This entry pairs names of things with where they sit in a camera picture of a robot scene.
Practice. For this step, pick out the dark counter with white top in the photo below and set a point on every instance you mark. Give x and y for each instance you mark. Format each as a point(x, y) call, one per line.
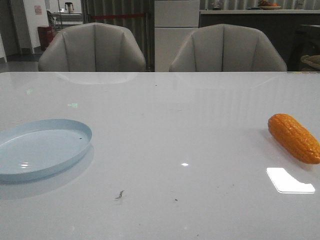
point(294, 33)

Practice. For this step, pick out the orange plastic corn cob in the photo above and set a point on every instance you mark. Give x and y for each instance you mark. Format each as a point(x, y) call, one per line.
point(295, 138)

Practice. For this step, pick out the white cabinet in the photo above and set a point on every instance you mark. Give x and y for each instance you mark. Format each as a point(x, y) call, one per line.
point(173, 21)

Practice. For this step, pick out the fruit bowl on counter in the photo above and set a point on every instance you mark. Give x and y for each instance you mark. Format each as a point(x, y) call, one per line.
point(267, 5)

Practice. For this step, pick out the light blue round plate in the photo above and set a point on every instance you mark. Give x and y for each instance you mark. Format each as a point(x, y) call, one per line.
point(41, 148)

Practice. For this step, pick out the red bin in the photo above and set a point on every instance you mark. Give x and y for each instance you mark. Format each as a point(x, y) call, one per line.
point(45, 34)

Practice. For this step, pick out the grey right armchair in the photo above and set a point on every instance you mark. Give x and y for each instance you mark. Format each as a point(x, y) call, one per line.
point(227, 48)

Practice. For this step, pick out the red barrier belt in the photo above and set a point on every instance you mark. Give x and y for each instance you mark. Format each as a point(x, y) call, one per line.
point(119, 16)

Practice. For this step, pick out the grey left armchair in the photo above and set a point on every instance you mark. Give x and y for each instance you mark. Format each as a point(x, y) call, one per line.
point(93, 47)

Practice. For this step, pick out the grey armchair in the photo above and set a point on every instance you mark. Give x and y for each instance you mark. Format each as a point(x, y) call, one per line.
point(227, 48)
point(93, 47)

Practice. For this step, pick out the beige cushion at right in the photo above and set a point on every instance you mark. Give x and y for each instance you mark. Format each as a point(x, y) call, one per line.
point(312, 62)

